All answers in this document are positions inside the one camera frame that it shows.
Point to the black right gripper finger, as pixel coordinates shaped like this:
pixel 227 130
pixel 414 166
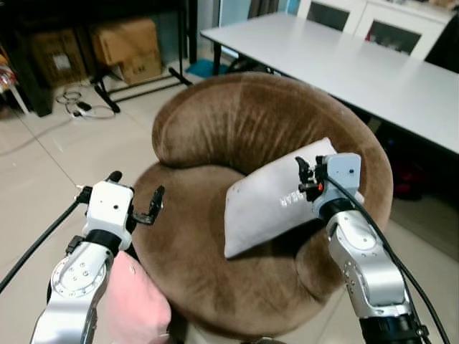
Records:
pixel 320 162
pixel 303 168

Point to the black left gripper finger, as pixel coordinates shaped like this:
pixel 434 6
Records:
pixel 155 202
pixel 115 176

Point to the white pillow with grey print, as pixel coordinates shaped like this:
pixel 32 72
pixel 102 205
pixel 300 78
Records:
pixel 262 208

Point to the brown round plush sofa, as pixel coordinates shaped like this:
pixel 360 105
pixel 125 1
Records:
pixel 237 122

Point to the pink pillow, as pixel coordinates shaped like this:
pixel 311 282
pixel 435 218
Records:
pixel 136 304

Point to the teal floor mat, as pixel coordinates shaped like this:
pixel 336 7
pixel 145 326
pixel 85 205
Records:
pixel 204 68

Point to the red object under table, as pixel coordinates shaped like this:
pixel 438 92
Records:
pixel 409 179

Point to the long white table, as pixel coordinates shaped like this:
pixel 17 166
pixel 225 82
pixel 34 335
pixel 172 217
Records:
pixel 344 68

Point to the large tan cardboard box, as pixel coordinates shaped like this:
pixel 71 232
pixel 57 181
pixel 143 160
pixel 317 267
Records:
pixel 125 46

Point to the dark brown cardboard box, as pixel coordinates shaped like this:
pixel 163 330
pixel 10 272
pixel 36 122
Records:
pixel 57 57

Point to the white cabinet with glass doors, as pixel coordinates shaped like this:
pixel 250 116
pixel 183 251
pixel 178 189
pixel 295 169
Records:
pixel 373 18

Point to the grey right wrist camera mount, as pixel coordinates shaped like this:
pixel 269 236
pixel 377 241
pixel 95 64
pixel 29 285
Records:
pixel 343 172

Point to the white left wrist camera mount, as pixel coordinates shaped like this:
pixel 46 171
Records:
pixel 107 204

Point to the black metal desk frame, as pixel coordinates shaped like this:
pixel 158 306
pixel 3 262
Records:
pixel 107 89

